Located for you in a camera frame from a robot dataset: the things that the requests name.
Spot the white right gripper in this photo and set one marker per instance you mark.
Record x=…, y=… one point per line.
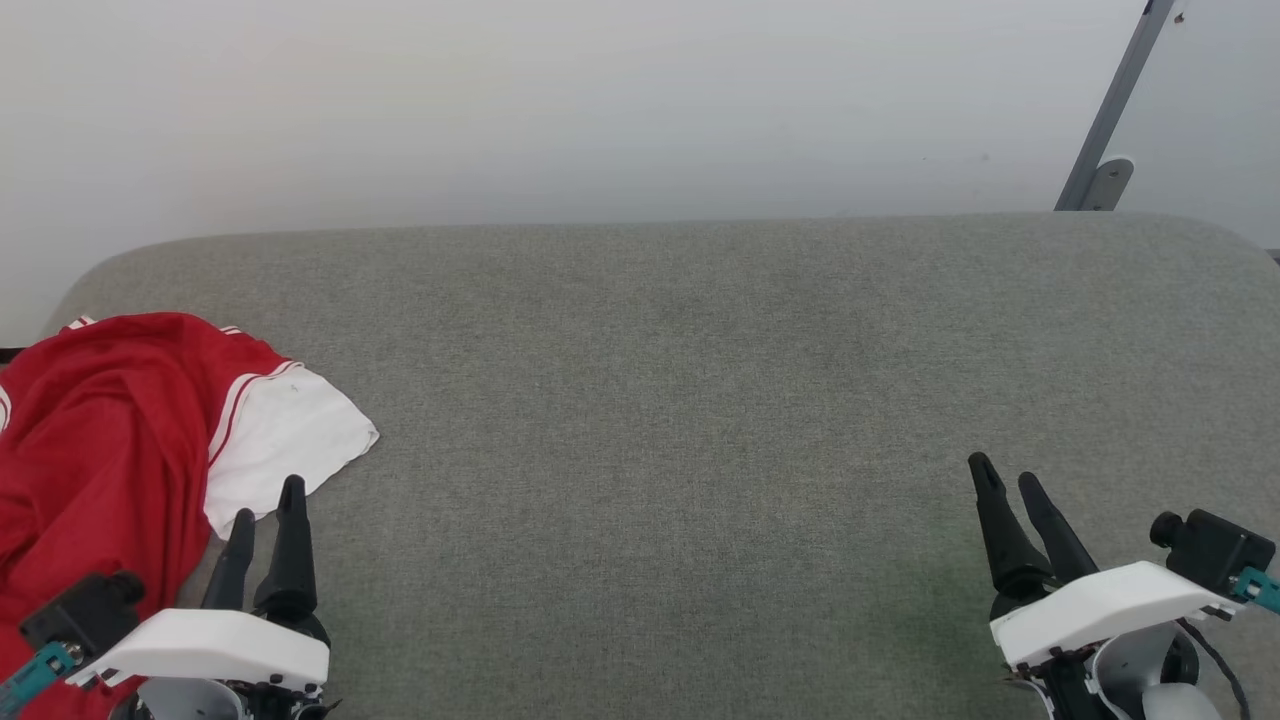
x=1100, y=605

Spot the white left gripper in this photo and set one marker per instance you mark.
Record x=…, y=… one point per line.
x=210, y=640

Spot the red and white basketball jersey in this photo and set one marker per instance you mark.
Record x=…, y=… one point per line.
x=100, y=450

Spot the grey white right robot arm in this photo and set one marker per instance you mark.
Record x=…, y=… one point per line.
x=1150, y=680

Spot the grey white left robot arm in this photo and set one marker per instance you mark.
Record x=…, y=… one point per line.
x=185, y=702

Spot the black framed panel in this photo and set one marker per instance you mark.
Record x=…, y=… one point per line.
x=10, y=354

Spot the grey fabric sofa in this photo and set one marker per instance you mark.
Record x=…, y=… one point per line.
x=700, y=400

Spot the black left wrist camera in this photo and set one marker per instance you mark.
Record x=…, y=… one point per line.
x=85, y=610

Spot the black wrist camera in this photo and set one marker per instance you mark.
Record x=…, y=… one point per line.
x=1215, y=550
x=85, y=610

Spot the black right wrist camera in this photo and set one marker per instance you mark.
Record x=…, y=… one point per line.
x=1215, y=550

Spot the teal right camera connector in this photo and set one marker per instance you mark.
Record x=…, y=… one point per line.
x=1260, y=588

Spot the teal camera connector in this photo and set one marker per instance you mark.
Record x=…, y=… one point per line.
x=35, y=678
x=1260, y=588

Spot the teal left camera connector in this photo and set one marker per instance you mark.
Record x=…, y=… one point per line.
x=35, y=678

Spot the grey metal post bracket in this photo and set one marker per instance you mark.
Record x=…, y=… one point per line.
x=1108, y=182

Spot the grey metal post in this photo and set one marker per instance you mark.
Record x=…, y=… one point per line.
x=1115, y=100

